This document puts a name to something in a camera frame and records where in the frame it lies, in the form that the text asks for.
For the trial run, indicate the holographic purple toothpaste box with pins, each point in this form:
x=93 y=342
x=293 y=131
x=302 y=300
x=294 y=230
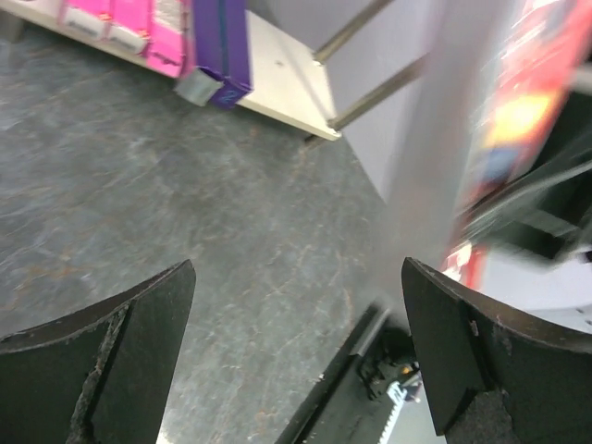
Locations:
x=202 y=75

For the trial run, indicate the white two-tier shelf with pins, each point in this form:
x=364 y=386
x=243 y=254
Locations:
x=290 y=82

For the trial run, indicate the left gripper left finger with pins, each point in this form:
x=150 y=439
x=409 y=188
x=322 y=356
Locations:
x=102 y=374

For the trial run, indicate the pink toothpaste box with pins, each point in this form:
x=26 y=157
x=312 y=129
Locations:
x=166 y=51
x=130 y=25
x=90 y=18

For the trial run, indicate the red 3D toothpaste box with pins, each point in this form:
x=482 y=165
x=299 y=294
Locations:
x=492 y=86

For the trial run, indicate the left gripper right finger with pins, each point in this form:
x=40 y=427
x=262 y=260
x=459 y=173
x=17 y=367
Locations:
x=493 y=373

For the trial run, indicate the white cable duct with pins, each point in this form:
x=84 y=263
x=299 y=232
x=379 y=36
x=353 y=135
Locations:
x=400 y=393

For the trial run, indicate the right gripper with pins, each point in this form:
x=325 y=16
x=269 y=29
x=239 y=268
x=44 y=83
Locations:
x=546 y=213

